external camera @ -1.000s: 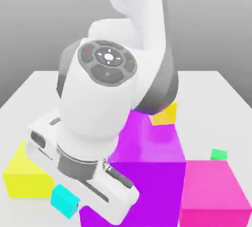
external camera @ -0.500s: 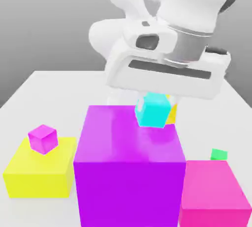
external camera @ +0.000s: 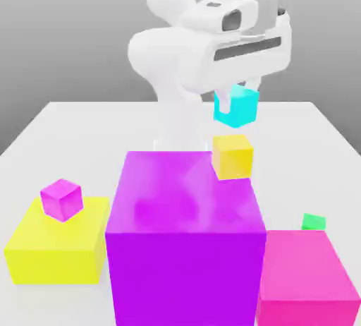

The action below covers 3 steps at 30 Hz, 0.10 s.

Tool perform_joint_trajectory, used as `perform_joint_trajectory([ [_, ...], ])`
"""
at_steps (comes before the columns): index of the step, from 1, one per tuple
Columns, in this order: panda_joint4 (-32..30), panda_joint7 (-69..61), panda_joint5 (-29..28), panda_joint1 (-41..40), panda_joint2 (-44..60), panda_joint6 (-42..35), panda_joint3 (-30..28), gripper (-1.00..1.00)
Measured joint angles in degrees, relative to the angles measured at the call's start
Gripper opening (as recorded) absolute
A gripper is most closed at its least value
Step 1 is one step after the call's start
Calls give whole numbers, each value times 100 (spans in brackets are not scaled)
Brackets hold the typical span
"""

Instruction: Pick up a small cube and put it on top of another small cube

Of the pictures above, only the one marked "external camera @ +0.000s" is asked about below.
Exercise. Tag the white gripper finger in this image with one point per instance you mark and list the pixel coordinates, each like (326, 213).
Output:
(225, 100)
(253, 84)

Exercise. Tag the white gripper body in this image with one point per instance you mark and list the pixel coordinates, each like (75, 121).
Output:
(248, 62)

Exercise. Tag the small cyan cube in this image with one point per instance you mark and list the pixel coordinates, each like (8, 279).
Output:
(244, 111)

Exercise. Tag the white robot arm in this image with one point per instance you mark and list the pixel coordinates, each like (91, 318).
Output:
(169, 58)

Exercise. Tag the small orange cube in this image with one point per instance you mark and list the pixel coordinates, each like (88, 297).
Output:
(232, 159)

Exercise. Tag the small green cube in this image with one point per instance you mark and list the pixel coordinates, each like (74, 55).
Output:
(313, 222)

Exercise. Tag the small magenta cube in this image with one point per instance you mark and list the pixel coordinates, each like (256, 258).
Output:
(60, 200)

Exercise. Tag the large purple box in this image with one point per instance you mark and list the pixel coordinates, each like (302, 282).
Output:
(183, 261)

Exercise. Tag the large pink box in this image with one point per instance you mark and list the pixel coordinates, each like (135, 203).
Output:
(304, 275)

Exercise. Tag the large yellow box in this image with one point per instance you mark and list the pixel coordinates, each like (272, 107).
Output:
(56, 252)

